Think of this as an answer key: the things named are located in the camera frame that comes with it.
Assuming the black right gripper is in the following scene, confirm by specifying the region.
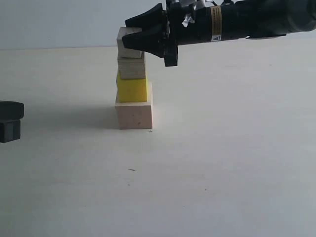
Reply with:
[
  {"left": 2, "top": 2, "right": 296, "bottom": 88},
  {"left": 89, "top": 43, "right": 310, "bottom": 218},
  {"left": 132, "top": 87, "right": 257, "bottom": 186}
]
[{"left": 122, "top": 3, "right": 179, "bottom": 67}]

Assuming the small wooden cube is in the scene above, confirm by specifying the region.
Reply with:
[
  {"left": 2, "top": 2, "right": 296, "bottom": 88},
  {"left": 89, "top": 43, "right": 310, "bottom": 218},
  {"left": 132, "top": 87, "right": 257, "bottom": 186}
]
[{"left": 116, "top": 27, "right": 144, "bottom": 59}]

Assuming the medium wooden cube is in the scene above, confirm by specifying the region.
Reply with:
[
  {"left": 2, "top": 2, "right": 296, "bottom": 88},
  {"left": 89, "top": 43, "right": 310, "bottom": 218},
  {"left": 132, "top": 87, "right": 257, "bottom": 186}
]
[{"left": 118, "top": 54, "right": 146, "bottom": 79}]

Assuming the yellow cube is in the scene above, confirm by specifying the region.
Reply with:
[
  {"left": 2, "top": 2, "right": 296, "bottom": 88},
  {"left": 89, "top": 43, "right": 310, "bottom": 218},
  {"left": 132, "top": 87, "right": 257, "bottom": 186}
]
[{"left": 116, "top": 71, "right": 148, "bottom": 103}]

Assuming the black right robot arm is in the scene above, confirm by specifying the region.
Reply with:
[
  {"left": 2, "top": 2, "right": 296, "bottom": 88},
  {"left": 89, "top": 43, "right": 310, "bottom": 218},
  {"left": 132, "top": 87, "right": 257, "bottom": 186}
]
[{"left": 122, "top": 0, "right": 316, "bottom": 67}]

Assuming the large wooden cube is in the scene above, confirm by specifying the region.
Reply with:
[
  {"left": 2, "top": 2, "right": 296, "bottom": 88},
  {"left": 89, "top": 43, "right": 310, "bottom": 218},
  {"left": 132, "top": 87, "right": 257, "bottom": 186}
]
[{"left": 115, "top": 82, "right": 154, "bottom": 129}]

